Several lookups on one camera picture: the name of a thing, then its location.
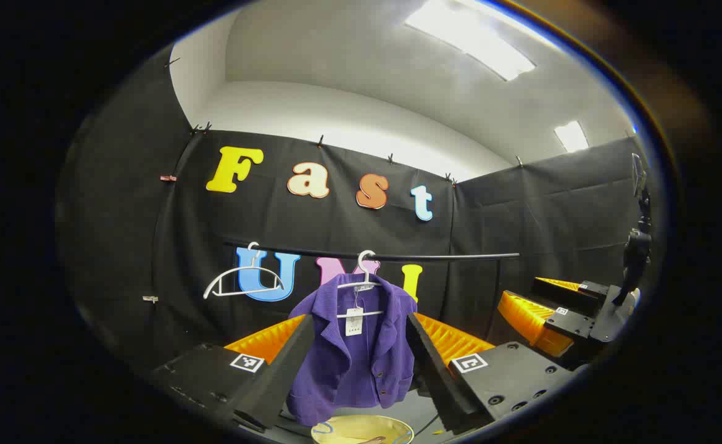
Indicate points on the small ceiling light panel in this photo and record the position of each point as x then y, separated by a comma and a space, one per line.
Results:
571, 135

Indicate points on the black clothes rack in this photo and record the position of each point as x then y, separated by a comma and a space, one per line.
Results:
311, 251

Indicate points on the black backdrop cloth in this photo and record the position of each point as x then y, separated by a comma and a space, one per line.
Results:
521, 216

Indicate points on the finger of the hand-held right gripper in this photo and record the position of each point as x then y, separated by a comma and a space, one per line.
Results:
568, 294
574, 324

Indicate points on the purple ribbed jacket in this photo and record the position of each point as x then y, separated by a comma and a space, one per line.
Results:
361, 370

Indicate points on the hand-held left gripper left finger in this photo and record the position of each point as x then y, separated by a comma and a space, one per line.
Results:
281, 376

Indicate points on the white plastic hanger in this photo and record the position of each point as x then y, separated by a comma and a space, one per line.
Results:
242, 267
367, 271

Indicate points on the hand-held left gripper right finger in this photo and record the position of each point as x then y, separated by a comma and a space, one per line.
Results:
438, 382

